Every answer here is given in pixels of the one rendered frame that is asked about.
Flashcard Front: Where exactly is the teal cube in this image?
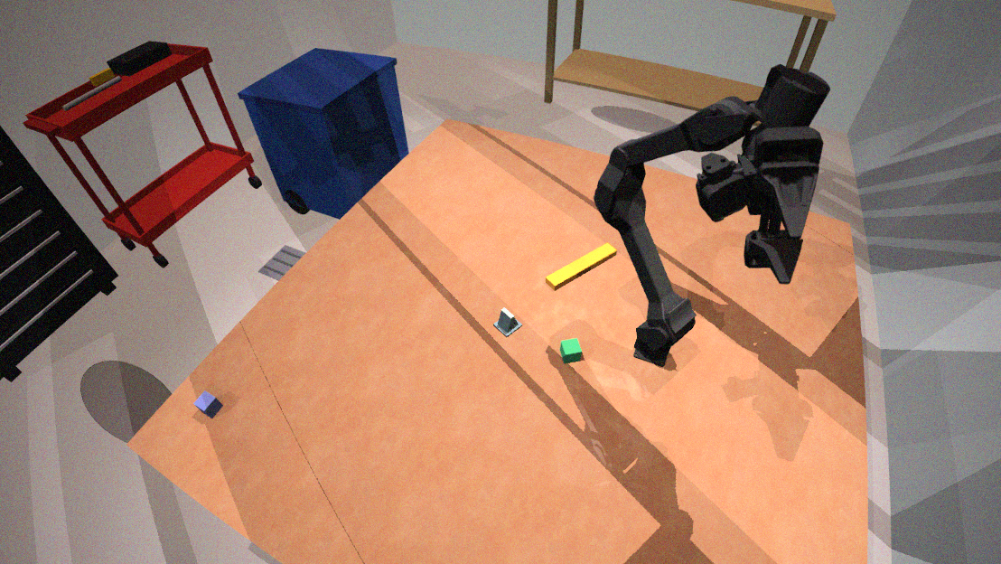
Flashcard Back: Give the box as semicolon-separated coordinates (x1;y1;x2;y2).
559;338;582;363

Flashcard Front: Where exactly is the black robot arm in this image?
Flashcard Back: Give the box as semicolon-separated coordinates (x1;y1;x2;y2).
593;64;830;367

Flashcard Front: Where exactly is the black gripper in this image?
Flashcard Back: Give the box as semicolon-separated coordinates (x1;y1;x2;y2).
744;126;824;285

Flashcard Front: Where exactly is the small blue cube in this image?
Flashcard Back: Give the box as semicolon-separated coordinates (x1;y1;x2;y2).
194;391;223;418

